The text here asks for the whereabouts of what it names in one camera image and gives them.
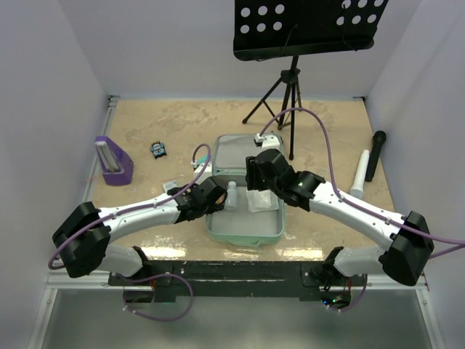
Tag white plastic bottle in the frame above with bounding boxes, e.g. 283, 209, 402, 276
225, 181, 238, 211

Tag white microphone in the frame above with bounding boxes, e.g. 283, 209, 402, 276
349, 150, 370, 199

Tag small clear packet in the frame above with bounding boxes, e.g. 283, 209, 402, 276
162, 180, 178, 193

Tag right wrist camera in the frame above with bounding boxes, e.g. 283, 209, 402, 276
254, 134, 281, 151

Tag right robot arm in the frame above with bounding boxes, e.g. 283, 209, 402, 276
246, 149, 434, 286

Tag black music stand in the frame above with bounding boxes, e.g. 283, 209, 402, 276
232, 0, 389, 161

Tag white gauze packet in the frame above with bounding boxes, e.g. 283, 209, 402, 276
246, 190, 279, 213

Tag amber medicine bottle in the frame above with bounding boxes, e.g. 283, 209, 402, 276
215, 194, 227, 205

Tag black microphone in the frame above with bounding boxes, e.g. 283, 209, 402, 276
365, 130, 387, 182

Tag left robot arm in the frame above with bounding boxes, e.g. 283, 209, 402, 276
52, 177, 227, 285

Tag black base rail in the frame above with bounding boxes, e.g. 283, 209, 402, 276
108, 260, 364, 308

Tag blue owl toy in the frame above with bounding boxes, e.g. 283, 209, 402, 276
150, 141, 167, 159

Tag purple metronome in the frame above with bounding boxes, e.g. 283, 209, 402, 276
94, 136, 134, 186

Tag teal packet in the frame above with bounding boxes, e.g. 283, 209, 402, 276
198, 155, 211, 164

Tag mint green medicine case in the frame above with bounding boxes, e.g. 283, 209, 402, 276
206, 134, 285, 248

